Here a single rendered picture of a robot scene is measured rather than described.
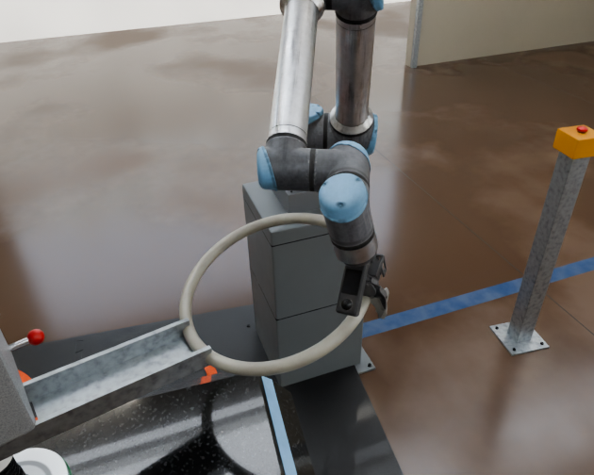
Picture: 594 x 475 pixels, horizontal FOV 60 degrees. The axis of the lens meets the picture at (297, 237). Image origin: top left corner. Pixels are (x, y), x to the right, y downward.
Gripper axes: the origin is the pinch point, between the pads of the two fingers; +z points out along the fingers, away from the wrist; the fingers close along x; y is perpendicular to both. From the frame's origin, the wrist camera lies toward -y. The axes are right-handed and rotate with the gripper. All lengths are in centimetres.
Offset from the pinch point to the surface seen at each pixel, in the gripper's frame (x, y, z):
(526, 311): -29, 93, 114
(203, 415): 36.1, -28.8, 12.8
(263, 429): 20.8, -26.8, 15.6
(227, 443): 26.6, -33.2, 13.1
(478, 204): 12, 212, 160
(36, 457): 61, -53, -1
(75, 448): 58, -47, 5
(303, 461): 11.4, -28.9, 22.8
